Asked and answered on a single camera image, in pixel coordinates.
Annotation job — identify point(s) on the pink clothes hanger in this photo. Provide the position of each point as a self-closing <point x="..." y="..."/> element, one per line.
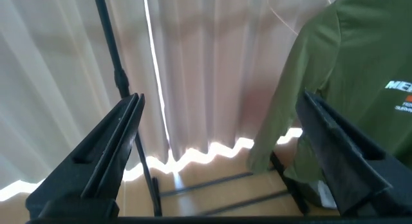
<point x="283" y="21"/>

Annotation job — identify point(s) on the green printed t-shirt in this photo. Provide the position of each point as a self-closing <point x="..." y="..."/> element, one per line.
<point x="354" y="56"/>

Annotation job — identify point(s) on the black clothes rack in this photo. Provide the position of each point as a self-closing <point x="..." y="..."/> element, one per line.
<point x="111" y="40"/>

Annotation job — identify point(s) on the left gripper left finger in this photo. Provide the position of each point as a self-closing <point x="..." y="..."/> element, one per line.
<point x="96" y="172"/>

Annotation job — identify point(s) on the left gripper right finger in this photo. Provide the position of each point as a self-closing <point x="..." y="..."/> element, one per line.
<point x="354" y="169"/>

